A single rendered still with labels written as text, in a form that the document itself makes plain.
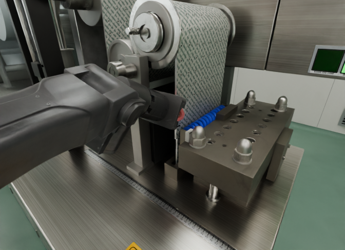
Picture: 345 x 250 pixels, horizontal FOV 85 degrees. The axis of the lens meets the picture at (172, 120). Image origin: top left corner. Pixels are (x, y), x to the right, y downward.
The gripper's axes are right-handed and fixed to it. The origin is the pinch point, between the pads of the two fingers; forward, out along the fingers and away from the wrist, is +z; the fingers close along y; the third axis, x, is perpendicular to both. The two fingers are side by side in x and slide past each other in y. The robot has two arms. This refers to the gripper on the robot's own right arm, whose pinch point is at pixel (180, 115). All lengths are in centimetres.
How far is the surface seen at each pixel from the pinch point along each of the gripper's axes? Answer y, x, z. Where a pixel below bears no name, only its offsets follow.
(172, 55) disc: -0.5, 10.9, -9.1
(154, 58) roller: -5.1, 9.8, -9.0
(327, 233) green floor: 56, -44, 138
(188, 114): 0.3, 0.9, 2.9
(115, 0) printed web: -23.6, 23.2, -10.6
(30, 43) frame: -43.3, 6.1, -19.5
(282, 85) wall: -19, 85, 255
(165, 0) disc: -2.2, 19.2, -13.9
